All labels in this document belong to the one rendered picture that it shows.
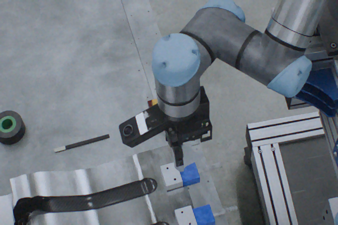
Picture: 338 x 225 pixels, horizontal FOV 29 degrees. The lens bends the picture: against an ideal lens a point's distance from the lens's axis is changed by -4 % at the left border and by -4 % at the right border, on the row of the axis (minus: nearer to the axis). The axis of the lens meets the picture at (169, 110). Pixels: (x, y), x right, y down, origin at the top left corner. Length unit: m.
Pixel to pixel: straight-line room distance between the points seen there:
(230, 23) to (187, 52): 0.10
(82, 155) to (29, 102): 0.22
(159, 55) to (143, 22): 0.76
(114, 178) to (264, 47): 0.55
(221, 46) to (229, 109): 1.48
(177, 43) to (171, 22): 1.74
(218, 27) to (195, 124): 0.21
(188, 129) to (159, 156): 0.28
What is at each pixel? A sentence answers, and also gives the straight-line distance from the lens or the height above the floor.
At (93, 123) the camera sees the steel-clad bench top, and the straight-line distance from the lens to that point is 1.65.
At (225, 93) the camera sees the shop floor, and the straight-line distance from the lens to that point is 2.60.
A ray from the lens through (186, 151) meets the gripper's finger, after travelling 1.28.
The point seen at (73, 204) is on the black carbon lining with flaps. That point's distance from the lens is 1.46.
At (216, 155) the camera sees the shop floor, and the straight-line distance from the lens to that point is 2.47.
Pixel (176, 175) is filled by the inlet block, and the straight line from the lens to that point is 1.43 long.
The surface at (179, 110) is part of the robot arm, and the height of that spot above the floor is 1.24.
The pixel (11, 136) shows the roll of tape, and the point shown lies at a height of 0.83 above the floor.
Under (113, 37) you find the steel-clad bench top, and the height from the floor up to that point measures 0.80.
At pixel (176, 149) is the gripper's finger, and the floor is 1.11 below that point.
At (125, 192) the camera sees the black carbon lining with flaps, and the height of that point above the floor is 0.88.
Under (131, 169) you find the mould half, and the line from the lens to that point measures 1.48.
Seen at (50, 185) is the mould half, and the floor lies 0.92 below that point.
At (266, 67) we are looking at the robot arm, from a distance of 1.07.
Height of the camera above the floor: 2.22
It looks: 60 degrees down
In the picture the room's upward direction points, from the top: 6 degrees counter-clockwise
